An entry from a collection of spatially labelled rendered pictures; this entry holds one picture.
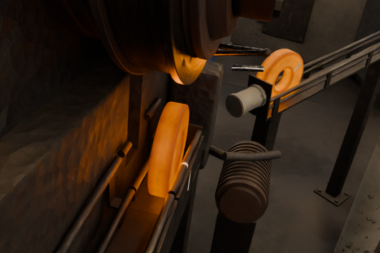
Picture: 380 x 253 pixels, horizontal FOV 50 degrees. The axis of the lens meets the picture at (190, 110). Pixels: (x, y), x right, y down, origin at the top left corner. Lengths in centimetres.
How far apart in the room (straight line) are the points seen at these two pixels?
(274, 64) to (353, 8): 220
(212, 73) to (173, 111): 22
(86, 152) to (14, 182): 14
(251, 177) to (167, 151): 43
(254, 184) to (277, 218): 76
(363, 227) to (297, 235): 29
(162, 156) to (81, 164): 14
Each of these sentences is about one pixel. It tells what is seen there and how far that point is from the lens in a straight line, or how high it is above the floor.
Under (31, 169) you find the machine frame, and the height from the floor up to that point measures 87.
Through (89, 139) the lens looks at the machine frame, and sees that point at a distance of 50.
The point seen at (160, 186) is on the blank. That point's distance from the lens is 62.
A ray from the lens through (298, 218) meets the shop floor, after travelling 176.
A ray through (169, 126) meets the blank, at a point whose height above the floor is 80.
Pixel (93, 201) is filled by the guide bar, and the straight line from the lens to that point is 54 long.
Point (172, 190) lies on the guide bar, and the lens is 62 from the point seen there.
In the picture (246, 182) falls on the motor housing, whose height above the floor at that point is 53.
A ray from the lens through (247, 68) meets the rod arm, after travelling 66.
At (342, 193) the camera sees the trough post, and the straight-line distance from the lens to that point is 197.
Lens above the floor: 111
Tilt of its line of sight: 28 degrees down
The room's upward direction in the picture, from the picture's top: 7 degrees clockwise
